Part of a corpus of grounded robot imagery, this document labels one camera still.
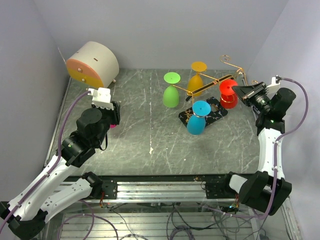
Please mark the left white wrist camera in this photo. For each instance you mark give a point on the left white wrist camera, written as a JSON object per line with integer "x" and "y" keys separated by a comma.
{"x": 101, "y": 98}

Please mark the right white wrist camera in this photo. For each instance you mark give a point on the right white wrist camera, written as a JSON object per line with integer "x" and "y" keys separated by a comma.
{"x": 275, "y": 85}

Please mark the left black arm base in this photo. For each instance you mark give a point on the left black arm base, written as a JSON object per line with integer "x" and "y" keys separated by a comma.
{"x": 105, "y": 188}

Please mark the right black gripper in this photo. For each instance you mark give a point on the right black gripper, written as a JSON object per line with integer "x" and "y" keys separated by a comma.
{"x": 245, "y": 91}

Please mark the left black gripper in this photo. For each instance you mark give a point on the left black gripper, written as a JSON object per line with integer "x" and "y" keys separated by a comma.
{"x": 114, "y": 113}

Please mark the red wine glass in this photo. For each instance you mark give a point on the red wine glass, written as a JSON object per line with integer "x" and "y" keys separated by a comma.
{"x": 228, "y": 98}

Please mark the aluminium mounting frame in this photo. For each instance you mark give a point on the aluminium mounting frame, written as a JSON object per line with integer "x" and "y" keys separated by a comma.
{"x": 154, "y": 207}

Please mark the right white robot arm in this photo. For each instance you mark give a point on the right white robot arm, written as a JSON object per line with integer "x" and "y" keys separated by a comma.
{"x": 266, "y": 189}

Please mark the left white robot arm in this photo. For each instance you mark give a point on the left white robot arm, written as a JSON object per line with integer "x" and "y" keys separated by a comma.
{"x": 28, "y": 213}

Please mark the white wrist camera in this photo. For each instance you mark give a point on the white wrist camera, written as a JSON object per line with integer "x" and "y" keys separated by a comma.
{"x": 101, "y": 98}
{"x": 275, "y": 85}

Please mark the round white drawer cabinet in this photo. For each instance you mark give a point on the round white drawer cabinet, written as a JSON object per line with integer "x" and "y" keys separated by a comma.
{"x": 93, "y": 64}

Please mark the orange wine glass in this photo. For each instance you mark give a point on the orange wine glass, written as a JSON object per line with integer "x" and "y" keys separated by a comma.
{"x": 196, "y": 82}

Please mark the green wine glass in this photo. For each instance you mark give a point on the green wine glass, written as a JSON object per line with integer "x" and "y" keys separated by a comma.
{"x": 171, "y": 96}

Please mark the blue wine glass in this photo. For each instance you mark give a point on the blue wine glass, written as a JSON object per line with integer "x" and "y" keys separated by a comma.
{"x": 197, "y": 122}

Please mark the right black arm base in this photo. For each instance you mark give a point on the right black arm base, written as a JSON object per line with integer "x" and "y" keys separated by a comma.
{"x": 217, "y": 186}

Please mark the gold wire glass rack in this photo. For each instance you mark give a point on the gold wire glass rack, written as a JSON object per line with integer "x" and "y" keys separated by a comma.
{"x": 218, "y": 111}

